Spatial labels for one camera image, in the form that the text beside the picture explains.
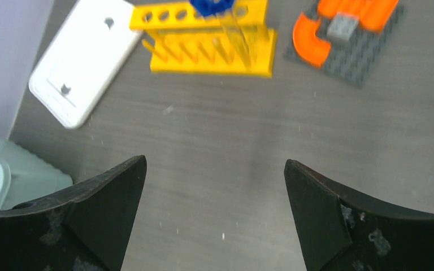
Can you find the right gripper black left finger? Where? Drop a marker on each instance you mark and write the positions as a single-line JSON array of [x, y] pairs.
[[86, 226]]

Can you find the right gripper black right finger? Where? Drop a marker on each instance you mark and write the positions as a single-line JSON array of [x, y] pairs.
[[340, 228]]

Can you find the white plastic lid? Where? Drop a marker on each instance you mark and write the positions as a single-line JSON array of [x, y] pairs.
[[83, 58]]

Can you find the thin glass rod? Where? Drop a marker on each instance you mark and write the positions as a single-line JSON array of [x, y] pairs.
[[236, 37]]

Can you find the blue hexagonal nut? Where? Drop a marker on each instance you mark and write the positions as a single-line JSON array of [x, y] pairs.
[[211, 8]]

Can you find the teal plastic bin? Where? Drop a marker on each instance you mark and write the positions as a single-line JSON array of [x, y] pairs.
[[24, 176]]

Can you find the yellow test tube rack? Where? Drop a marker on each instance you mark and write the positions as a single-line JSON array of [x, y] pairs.
[[186, 42]]

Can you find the orange curved block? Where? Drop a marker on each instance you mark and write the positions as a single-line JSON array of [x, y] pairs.
[[345, 16]]

